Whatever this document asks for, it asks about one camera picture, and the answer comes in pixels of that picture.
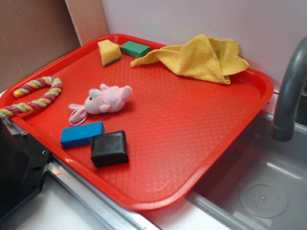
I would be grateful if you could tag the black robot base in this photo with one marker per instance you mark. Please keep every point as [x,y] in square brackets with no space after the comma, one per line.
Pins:
[23,165]

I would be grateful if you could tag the red plastic tray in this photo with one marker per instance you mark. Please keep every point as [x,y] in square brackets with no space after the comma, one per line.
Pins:
[176,127]

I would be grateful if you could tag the green rectangular block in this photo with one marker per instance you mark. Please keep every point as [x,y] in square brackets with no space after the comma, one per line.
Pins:
[135,50]

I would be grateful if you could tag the blue rectangular block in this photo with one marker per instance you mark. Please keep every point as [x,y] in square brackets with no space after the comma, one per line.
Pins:
[80,135]

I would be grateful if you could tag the grey plastic sink basin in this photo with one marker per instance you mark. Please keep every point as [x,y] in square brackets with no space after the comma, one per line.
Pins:
[258,183]

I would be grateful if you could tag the yellow sponge with green base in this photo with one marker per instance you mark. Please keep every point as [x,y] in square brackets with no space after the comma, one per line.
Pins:
[109,52]

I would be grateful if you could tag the brown cardboard panel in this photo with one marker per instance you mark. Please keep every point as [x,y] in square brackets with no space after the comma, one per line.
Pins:
[34,33]

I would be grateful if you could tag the yellow cloth rag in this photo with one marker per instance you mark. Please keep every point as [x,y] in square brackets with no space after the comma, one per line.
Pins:
[202,58]

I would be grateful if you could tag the grey sink faucet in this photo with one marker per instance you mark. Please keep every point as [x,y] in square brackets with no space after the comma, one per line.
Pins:
[291,106]

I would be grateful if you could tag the pink plush mouse toy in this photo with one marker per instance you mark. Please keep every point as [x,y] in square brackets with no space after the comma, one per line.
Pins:
[100,101]

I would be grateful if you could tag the black rectangular block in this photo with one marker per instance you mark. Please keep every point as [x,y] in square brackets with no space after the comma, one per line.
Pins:
[109,149]

